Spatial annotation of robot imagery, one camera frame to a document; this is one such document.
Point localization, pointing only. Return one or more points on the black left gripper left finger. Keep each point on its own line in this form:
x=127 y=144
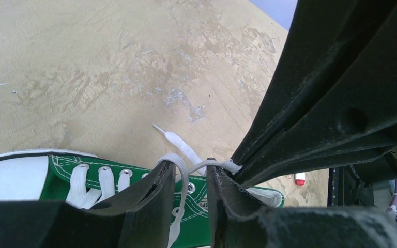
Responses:
x=138 y=216

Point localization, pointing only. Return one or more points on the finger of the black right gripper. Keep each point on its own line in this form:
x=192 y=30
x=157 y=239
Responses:
x=354 y=122
x=324 y=39

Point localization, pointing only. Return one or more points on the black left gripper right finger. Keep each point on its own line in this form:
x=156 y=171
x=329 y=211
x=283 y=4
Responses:
x=238 y=219

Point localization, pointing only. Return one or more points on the white shoelace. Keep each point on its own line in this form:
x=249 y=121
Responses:
x=82 y=198

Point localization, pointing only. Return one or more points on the green canvas sneaker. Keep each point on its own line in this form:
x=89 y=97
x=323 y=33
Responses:
x=59 y=174

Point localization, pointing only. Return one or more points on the red white marker pen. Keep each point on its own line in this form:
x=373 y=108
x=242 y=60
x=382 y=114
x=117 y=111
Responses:
x=300 y=179

